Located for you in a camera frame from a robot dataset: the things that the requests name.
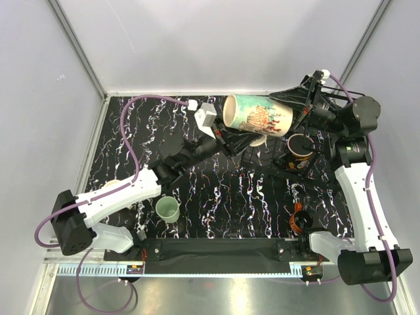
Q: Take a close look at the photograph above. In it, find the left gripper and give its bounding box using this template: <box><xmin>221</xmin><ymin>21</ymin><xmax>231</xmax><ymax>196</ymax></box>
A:
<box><xmin>180</xmin><ymin>113</ymin><xmax>261</xmax><ymax>170</ymax></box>

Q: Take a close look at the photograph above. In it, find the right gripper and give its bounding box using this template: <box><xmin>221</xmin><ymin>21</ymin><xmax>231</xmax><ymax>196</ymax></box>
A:
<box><xmin>263</xmin><ymin>76</ymin><xmax>347</xmax><ymax>135</ymax></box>

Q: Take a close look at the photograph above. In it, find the beige printed mug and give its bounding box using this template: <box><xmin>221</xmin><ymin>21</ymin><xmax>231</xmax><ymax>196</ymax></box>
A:
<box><xmin>222</xmin><ymin>94</ymin><xmax>293</xmax><ymax>147</ymax></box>

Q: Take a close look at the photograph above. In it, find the black skull mug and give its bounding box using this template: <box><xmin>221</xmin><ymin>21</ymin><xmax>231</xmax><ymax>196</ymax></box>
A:
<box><xmin>273</xmin><ymin>133</ymin><xmax>315</xmax><ymax>171</ymax></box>

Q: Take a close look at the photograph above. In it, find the orange black mug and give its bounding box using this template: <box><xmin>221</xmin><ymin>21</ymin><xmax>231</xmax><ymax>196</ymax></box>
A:
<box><xmin>289</xmin><ymin>202</ymin><xmax>314</xmax><ymax>235</ymax></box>

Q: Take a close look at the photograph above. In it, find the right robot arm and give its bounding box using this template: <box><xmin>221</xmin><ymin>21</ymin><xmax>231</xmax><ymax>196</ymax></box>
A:
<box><xmin>269</xmin><ymin>76</ymin><xmax>413</xmax><ymax>285</ymax></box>

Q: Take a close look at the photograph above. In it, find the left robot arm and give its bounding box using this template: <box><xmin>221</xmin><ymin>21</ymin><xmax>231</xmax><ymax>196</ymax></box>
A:
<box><xmin>50</xmin><ymin>126</ymin><xmax>260</xmax><ymax>261</ymax></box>

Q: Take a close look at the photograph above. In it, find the green cup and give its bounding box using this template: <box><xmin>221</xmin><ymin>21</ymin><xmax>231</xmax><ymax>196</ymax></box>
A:
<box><xmin>155</xmin><ymin>196</ymin><xmax>180</xmax><ymax>223</ymax></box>

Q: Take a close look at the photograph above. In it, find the cream cup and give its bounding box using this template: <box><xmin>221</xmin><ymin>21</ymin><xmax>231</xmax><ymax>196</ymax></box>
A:
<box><xmin>103</xmin><ymin>179</ymin><xmax>119</xmax><ymax>188</ymax></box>

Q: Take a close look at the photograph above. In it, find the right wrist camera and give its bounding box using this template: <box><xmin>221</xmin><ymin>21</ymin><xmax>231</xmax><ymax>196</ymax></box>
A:
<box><xmin>301</xmin><ymin>70</ymin><xmax>331</xmax><ymax>85</ymax></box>

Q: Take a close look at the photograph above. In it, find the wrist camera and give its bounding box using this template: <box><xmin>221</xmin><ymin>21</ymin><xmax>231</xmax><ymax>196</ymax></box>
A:
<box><xmin>301</xmin><ymin>70</ymin><xmax>331</xmax><ymax>85</ymax></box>
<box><xmin>187</xmin><ymin>100</ymin><xmax>217</xmax><ymax>139</ymax></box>

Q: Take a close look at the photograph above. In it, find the black wire dish rack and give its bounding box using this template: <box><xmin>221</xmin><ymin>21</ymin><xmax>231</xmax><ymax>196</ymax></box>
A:
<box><xmin>240</xmin><ymin>85</ymin><xmax>368</xmax><ymax>193</ymax></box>

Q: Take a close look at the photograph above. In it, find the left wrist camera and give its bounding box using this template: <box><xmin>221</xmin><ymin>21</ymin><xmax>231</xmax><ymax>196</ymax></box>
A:
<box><xmin>187</xmin><ymin>100</ymin><xmax>217</xmax><ymax>139</ymax></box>

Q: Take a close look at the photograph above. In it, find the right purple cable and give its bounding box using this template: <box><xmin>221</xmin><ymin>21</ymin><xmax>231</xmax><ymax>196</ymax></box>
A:
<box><xmin>327</xmin><ymin>73</ymin><xmax>400</xmax><ymax>303</ymax></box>

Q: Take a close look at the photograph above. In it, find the purple cable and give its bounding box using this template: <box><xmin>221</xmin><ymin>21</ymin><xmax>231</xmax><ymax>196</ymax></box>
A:
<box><xmin>34</xmin><ymin>94</ymin><xmax>191</xmax><ymax>312</ymax></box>
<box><xmin>327</xmin><ymin>73</ymin><xmax>400</xmax><ymax>303</ymax></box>

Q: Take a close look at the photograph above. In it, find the slotted cable duct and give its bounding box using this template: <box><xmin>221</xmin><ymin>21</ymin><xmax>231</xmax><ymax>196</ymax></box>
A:
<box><xmin>57</xmin><ymin>262</ymin><xmax>303</xmax><ymax>280</ymax></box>

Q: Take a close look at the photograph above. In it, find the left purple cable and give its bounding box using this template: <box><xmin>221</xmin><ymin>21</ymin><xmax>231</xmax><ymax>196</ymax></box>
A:
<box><xmin>34</xmin><ymin>94</ymin><xmax>191</xmax><ymax>312</ymax></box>

